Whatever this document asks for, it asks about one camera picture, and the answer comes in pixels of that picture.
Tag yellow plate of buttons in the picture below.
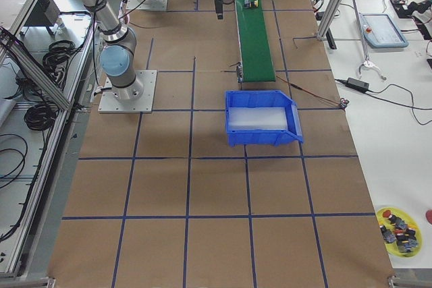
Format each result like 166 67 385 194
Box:
375 206 423 258

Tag green conveyor belt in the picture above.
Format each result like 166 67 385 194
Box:
235 0 276 83

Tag right blue plastic bin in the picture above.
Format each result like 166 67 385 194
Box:
225 90 304 146

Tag blue teach pendant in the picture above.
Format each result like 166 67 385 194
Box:
360 13 408 49

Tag grey reach grabber tool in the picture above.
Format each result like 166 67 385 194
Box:
352 0 387 81

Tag black power adapter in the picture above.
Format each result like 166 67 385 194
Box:
346 78 369 93

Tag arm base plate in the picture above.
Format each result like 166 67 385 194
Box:
98 70 157 113
126 0 168 11

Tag red black conveyor wires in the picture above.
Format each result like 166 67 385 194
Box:
275 76 348 110

